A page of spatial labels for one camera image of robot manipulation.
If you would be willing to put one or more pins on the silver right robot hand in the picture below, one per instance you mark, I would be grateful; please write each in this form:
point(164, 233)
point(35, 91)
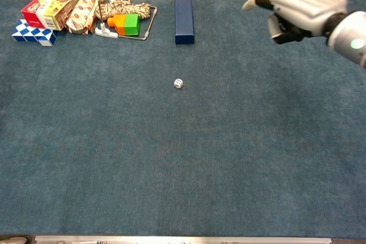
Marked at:
point(306, 7)

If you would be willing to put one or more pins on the small white die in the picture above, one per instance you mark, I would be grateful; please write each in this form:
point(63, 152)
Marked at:
point(178, 83)

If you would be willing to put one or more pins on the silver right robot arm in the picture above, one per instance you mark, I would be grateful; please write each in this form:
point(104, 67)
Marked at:
point(349, 38)

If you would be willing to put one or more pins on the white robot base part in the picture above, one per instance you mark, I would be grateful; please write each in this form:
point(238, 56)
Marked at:
point(12, 240)

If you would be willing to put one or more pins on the long dark blue box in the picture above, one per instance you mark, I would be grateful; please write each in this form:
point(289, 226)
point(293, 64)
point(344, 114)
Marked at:
point(184, 18)

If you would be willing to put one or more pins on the orange green toy block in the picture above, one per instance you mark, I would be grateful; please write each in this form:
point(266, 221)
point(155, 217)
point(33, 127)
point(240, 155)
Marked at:
point(128, 25)

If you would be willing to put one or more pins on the white toy golf putter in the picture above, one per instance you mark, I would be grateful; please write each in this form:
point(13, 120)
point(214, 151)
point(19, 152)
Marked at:
point(105, 33)

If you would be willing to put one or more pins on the white red snack package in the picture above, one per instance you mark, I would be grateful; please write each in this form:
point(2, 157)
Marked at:
point(83, 15)

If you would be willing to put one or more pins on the red yellow cookie box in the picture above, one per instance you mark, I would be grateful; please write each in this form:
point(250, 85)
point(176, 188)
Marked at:
point(51, 7)

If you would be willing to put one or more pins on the blue white snake puzzle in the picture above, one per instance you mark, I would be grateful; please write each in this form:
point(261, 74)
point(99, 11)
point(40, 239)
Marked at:
point(31, 35)

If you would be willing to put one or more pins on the aluminium profile rail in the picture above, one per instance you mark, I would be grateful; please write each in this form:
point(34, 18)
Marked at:
point(171, 239)

